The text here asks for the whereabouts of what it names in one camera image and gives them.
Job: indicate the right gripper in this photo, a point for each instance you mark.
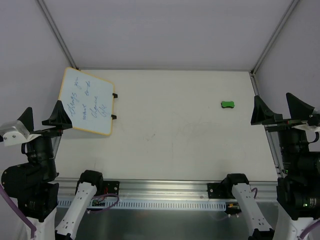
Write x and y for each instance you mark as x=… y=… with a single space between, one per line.
x=285 y=123

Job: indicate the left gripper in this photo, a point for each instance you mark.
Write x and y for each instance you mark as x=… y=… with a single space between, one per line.
x=44 y=131

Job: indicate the yellow framed whiteboard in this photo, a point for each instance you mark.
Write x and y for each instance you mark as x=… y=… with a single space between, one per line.
x=88 y=101

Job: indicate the green whiteboard eraser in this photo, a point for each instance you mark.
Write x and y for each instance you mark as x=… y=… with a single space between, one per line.
x=227 y=104

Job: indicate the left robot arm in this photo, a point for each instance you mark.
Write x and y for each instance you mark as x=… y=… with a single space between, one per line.
x=29 y=189

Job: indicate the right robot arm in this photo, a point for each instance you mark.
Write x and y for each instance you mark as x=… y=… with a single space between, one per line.
x=298 y=192

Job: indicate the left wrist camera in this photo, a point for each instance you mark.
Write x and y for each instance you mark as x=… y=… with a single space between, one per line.
x=15 y=133

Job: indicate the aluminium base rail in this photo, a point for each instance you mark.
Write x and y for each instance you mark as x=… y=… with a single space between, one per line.
x=167 y=190

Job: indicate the white slotted cable duct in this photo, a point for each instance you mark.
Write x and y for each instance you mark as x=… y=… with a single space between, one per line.
x=134 y=204

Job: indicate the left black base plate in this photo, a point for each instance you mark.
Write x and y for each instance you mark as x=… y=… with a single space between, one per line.
x=110 y=187

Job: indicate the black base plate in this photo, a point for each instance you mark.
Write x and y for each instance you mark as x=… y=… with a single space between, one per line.
x=217 y=191
x=110 y=187

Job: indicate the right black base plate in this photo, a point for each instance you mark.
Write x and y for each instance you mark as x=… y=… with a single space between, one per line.
x=217 y=191

